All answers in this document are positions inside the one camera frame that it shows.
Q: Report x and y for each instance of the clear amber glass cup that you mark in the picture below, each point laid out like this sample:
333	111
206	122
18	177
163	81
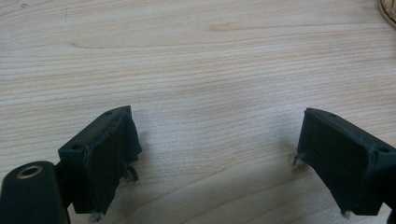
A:
389	12

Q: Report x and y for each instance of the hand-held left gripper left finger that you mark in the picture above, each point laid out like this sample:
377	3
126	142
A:
102	161

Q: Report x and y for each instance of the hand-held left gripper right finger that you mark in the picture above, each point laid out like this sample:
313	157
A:
342	165

